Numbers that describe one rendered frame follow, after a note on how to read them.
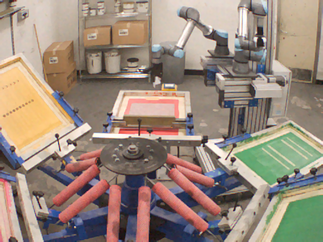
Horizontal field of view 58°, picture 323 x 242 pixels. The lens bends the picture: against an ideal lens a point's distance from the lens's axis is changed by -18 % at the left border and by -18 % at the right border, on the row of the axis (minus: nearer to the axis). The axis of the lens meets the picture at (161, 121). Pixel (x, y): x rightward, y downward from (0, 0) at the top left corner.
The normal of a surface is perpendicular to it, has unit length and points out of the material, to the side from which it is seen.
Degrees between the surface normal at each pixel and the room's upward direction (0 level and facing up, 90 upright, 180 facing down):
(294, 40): 90
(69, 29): 90
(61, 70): 91
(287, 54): 90
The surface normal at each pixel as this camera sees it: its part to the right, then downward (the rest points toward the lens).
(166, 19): -0.04, 0.47
